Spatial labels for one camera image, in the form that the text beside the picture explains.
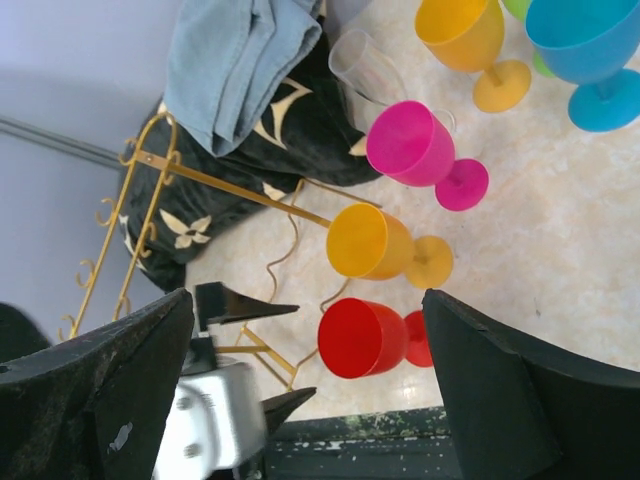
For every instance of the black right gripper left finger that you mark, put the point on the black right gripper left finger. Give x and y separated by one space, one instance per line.
95 406

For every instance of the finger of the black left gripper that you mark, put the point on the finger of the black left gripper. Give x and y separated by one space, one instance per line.
217 304
279 408

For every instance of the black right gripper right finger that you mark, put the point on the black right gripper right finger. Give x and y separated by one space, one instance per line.
521 408

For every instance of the red wine glass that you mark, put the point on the red wine glass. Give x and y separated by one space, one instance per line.
358 338

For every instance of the orange yellow wine glass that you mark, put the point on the orange yellow wine glass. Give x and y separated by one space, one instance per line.
363 242

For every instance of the magenta wine glass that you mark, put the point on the magenta wine glass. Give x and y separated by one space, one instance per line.
410 145

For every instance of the clear wine glass back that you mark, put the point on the clear wine glass back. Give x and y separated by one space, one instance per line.
370 78

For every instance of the blue wine glass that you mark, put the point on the blue wine glass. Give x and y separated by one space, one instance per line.
589 43

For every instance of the grey blue folded cloth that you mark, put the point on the grey blue folded cloth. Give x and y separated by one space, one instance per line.
226 61

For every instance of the gold wire glass rack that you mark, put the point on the gold wire glass rack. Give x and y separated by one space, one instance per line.
169 167

